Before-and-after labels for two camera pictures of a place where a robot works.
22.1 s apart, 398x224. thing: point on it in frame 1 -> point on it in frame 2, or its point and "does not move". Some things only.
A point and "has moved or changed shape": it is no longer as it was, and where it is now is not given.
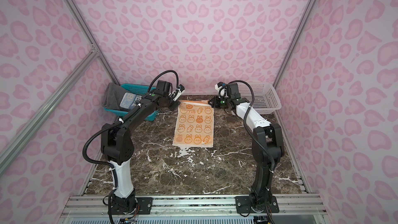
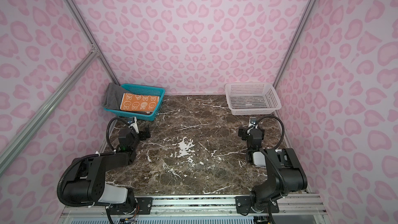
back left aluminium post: x=81 y=22 does not move
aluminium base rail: x=91 y=209 does not move
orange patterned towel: x=195 y=124 has moved or changed shape
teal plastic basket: x=138 y=89 does not move
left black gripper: x=175 y=103 -> x=141 y=134
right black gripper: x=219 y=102 -> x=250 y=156
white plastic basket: x=266 y=100 does not move
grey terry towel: x=113 y=97 does not move
